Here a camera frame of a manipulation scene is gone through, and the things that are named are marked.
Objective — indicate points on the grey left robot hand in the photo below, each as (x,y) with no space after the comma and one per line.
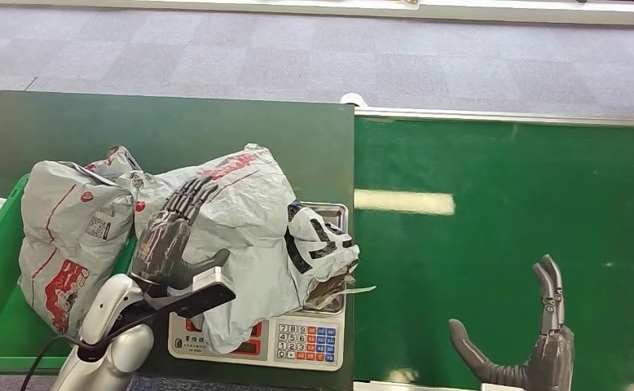
(160,248)

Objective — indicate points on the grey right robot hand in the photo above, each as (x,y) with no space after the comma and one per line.
(552,359)

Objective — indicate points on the grey package with black tape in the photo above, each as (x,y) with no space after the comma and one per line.
(247,232)

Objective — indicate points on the grey package with red print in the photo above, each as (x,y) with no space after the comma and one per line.
(63,237)

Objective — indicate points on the green conveyor belt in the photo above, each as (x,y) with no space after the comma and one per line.
(511,172)

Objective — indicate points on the white conveyor roller cap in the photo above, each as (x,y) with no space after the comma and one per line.
(353,99)

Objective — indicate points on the electronic weighing scale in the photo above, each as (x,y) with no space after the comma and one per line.
(306,342)

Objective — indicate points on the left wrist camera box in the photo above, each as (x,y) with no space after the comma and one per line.
(203,294)

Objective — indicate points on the silver conveyor side rail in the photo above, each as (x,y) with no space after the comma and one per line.
(511,117)

